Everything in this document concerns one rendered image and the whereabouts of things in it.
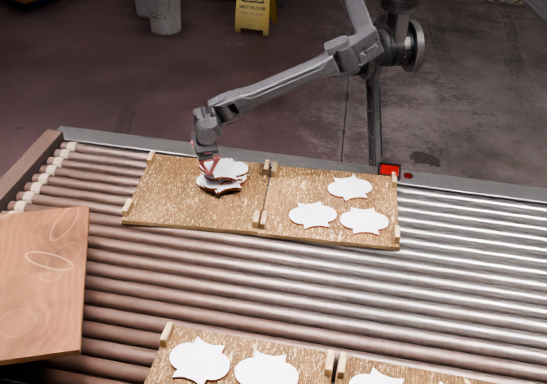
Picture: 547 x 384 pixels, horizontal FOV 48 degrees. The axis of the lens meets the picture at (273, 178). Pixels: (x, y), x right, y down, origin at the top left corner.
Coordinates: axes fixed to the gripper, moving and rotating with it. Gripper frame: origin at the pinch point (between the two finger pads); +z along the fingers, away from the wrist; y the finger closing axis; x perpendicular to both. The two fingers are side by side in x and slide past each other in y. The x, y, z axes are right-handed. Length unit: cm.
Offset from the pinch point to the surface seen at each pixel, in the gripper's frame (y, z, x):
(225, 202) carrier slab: 9.4, 8.3, 3.3
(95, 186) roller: -12.7, 9.8, -34.3
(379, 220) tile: 31, 8, 45
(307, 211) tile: 21.1, 7.7, 26.0
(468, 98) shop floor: -174, 107, 226
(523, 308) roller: 71, 11, 68
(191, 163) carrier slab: -14.1, 8.4, -2.4
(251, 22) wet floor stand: -323, 95, 106
